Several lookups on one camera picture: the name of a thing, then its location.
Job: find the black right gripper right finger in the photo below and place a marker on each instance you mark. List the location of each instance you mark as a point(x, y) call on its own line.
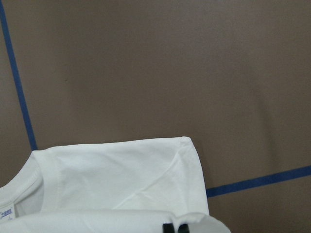
point(183, 228)

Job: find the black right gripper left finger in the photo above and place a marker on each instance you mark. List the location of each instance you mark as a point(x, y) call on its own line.
point(168, 228)

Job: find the white long-sleeve printed shirt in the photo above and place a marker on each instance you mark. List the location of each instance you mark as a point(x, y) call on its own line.
point(124, 187)

